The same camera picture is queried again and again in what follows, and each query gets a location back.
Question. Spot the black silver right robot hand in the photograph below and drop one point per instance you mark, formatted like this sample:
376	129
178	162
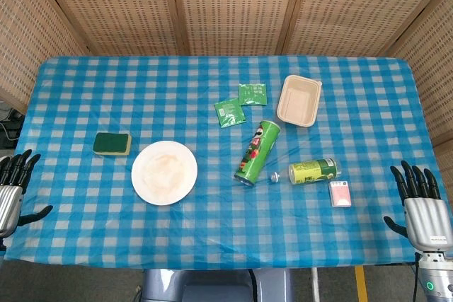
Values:
426	220

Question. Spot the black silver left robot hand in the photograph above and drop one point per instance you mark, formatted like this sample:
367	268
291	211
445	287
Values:
8	199

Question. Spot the green yellow sponge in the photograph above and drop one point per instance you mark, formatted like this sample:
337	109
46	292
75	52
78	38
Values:
111	143

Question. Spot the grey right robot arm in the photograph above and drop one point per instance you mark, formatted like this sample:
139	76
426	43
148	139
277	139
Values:
437	277

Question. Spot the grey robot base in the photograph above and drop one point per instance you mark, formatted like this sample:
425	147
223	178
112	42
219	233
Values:
212	286

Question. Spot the white paper plate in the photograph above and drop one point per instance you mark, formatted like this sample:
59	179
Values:
164	173

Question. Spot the blue checkered tablecloth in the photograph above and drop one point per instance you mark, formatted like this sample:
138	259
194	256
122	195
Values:
226	231

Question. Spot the pink white card box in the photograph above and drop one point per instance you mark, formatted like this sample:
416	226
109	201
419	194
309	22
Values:
339	194

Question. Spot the yellow floor tape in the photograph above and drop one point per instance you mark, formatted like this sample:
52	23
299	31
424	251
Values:
361	284

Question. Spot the green label plastic bottle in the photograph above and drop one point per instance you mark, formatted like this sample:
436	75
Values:
313	171

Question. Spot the bamboo screen panel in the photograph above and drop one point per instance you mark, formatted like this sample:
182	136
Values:
28	33
233	8
435	68
354	8
117	8

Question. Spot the beige food container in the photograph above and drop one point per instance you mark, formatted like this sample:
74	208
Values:
299	102

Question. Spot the green chips can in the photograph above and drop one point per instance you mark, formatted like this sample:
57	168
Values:
256	155

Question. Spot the dark green sachet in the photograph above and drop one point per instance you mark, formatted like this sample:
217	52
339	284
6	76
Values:
253	94

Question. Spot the light green sachet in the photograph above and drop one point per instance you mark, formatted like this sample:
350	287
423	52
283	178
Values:
230	112

